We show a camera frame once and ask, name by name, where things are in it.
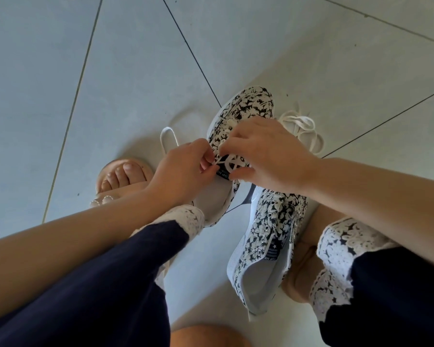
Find person's left hand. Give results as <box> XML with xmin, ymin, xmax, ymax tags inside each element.
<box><xmin>146</xmin><ymin>138</ymin><xmax>220</xmax><ymax>208</ymax></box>

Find person's right hand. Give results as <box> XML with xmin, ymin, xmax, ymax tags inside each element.
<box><xmin>218</xmin><ymin>116</ymin><xmax>321</xmax><ymax>196</ymax></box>

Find white shoelace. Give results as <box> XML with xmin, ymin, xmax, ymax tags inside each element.
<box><xmin>277</xmin><ymin>102</ymin><xmax>326</xmax><ymax>156</ymax></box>
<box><xmin>160</xmin><ymin>119</ymin><xmax>250</xmax><ymax>181</ymax></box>

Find floral sneaker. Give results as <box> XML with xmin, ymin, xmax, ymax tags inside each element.
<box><xmin>227</xmin><ymin>187</ymin><xmax>309</xmax><ymax>321</ymax></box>
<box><xmin>193</xmin><ymin>85</ymin><xmax>275</xmax><ymax>228</ymax></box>

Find person's left forearm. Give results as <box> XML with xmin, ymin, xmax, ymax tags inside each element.
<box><xmin>0</xmin><ymin>187</ymin><xmax>171</xmax><ymax>324</ymax></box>

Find person's right forearm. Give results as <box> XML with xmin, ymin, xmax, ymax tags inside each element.
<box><xmin>305</xmin><ymin>158</ymin><xmax>434</xmax><ymax>271</ymax></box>

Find person's left leg navy trousers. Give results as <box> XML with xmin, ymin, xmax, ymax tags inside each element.
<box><xmin>0</xmin><ymin>204</ymin><xmax>205</xmax><ymax>347</ymax></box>

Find pink slipper with white charms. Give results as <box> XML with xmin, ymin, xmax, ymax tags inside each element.
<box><xmin>89</xmin><ymin>159</ymin><xmax>171</xmax><ymax>290</ymax></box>

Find pink slipper with green charm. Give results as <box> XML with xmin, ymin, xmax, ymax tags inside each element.
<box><xmin>281</xmin><ymin>204</ymin><xmax>348</xmax><ymax>305</ymax></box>

